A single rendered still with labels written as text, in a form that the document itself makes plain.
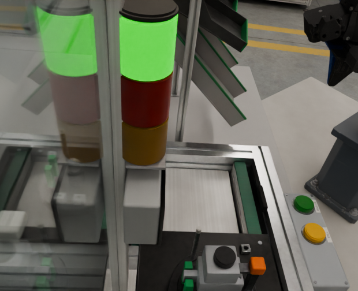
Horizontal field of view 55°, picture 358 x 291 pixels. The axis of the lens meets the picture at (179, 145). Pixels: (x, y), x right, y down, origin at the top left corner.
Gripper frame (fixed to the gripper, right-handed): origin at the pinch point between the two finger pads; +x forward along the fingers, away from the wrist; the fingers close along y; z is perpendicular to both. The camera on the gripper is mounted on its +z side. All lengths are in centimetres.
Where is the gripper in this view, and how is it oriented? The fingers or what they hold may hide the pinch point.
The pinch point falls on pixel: (338, 67)
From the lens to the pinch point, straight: 65.3
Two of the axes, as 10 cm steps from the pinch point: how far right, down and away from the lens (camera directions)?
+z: -9.9, -0.6, -0.8
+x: -1.0, 7.4, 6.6
